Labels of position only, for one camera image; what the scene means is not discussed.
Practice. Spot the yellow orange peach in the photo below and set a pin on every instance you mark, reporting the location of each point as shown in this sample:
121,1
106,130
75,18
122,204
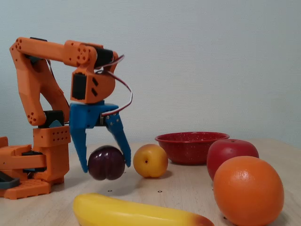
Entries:
150,161

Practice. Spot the red apple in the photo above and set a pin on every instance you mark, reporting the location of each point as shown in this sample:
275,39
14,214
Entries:
229,149

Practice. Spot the red speckled bowl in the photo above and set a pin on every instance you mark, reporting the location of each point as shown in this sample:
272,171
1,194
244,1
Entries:
188,150

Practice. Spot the dark grey table clamp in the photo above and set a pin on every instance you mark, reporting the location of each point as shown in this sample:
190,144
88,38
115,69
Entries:
11,183

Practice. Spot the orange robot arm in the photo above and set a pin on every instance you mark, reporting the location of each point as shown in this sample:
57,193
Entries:
35,94

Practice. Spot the orange fruit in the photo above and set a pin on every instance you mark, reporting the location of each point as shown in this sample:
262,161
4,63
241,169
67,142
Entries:
248,190

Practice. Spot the dark purple plum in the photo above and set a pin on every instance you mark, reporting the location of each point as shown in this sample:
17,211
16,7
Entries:
105,162

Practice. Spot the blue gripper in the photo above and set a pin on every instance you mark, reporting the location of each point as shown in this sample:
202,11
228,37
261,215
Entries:
85,116

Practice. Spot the yellow banana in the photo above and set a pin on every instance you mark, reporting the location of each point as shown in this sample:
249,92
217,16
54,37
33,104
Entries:
122,212

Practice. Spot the orange robot base mount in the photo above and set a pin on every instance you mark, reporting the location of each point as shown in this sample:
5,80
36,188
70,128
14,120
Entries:
23,190

